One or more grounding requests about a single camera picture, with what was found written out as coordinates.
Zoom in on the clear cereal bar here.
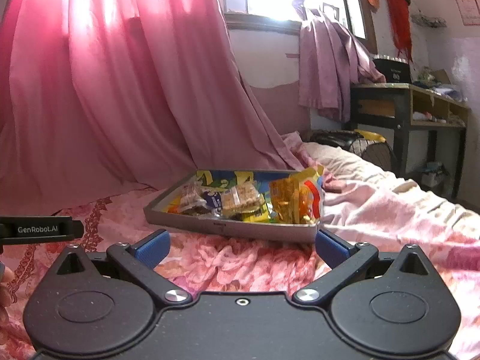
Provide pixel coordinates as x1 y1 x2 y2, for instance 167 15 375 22
177 183 210 215

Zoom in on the person's left hand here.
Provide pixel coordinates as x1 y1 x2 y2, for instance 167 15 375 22
0 262 15 345

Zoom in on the yellow orange snack bag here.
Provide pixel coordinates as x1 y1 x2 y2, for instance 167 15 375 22
268 166 324 225

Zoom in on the colourful painted tray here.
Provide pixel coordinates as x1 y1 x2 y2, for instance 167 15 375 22
144 170 323 243

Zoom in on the brown cracker snack pack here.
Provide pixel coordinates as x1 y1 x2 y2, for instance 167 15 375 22
221 181 264 217

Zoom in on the black electric fan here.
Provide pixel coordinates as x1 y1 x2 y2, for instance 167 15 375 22
349 138 398 174

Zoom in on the dark handbag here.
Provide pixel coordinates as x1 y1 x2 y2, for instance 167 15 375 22
302 129 363 151

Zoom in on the dark wooden desk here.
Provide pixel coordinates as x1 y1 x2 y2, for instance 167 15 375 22
349 83 470 198

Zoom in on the large pink curtain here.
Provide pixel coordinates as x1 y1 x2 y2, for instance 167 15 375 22
1 0 300 215

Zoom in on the black box on desk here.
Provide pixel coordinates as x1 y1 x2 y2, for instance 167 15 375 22
373 55 412 84

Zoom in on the mauve tied curtain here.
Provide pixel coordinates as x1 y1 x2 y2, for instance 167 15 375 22
292 0 386 124

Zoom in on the red hanging decoration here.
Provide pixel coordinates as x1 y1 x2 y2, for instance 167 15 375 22
386 0 413 61

